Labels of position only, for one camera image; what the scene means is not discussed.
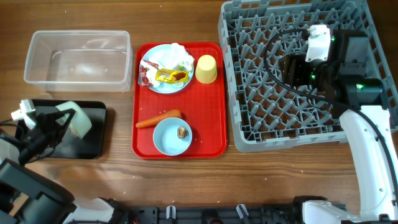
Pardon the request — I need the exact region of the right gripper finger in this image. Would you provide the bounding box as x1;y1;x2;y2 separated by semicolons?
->
278;54;310;75
282;69;313;87

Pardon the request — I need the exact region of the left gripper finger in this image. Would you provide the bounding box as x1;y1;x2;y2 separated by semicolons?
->
52;110;76;146
35;109;76;124

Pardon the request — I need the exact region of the light green bowl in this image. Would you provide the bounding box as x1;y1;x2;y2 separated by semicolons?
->
56;101;92;139

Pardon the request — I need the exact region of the yellow plastic cup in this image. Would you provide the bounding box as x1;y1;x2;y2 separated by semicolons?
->
195;55;217;84

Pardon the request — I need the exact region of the orange carrot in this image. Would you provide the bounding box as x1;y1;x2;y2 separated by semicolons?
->
135;110;182;129

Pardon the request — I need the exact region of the red snack wrapper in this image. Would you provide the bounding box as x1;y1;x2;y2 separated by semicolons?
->
139;60;162;88

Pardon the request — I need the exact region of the small light blue bowl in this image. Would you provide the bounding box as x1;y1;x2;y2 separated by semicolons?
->
153;118;193;156

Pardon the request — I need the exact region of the white napkin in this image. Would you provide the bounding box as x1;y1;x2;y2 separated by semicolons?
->
139;42;195;88

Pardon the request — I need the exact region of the brown food scrap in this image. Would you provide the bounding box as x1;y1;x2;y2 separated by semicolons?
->
177;126;189;139

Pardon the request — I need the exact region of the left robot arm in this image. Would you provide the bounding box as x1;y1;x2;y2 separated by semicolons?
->
1;108;136;223

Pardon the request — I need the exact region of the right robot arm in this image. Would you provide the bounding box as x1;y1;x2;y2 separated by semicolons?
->
279;25;397;223

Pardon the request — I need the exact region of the grey dishwasher rack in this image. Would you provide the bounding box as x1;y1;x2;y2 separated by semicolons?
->
218;1;397;152

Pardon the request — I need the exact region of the black plastic tray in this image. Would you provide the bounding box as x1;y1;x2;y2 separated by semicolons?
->
14;99;107;159

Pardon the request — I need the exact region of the clear plastic bin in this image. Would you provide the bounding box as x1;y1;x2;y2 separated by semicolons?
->
24;30;133;92

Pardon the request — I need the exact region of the red serving tray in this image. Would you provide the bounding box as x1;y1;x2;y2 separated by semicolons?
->
132;42;228;159

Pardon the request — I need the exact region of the large light blue plate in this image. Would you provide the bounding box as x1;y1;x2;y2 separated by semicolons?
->
139;44;195;95

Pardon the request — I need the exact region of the left black cable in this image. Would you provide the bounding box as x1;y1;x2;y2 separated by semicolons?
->
0;118;22;128

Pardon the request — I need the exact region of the black cable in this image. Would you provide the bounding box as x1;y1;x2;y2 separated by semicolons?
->
262;28;398;200
0;118;22;128

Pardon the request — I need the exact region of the right black cable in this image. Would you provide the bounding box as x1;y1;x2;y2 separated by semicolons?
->
262;28;398;200

